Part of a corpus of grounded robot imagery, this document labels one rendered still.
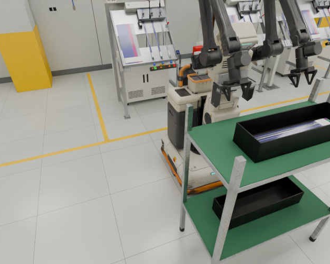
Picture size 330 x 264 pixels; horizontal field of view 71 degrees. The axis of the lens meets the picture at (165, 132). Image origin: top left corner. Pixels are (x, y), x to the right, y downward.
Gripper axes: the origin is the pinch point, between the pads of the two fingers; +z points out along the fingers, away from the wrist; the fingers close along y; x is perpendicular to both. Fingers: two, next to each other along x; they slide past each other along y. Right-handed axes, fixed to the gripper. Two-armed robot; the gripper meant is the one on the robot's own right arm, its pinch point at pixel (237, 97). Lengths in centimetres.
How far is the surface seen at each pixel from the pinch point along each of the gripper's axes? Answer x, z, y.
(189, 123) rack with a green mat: 8.4, 9.0, -23.8
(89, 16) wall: 342, -152, -41
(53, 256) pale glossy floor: 65, 91, -118
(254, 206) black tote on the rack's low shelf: 19, 75, 17
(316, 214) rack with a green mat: 3, 85, 51
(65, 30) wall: 350, -136, -85
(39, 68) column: 320, -74, -136
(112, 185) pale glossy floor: 110, 70, -68
